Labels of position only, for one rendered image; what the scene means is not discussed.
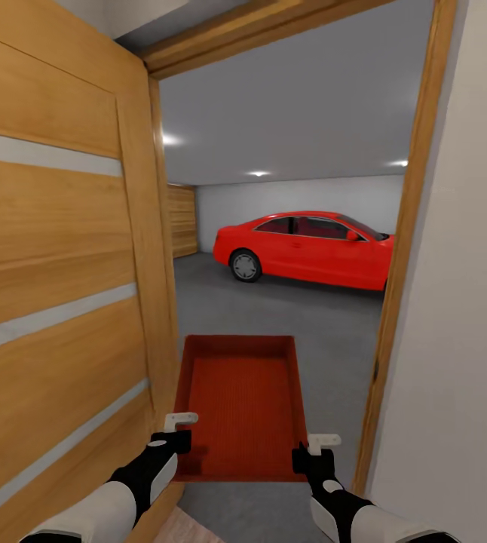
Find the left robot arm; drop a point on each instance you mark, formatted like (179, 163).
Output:
(110, 513)

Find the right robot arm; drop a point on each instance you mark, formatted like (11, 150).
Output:
(346, 518)

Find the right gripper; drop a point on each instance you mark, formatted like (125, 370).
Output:
(303, 461)

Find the garage door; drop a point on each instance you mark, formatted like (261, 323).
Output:
(182, 219)

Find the car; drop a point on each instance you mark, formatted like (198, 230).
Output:
(316, 246)

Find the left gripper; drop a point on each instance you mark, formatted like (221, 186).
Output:
(181, 438)

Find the storage box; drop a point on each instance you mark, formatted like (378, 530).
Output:
(247, 394)

